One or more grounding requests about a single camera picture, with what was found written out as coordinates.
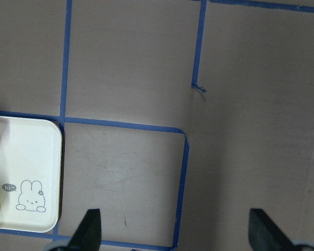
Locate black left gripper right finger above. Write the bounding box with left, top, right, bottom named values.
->
left=248, top=209, right=295, bottom=251

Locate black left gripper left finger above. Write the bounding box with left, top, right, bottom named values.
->
left=68, top=209, right=102, bottom=250

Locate cream rabbit tray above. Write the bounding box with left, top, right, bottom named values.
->
left=0, top=116, right=62, bottom=233

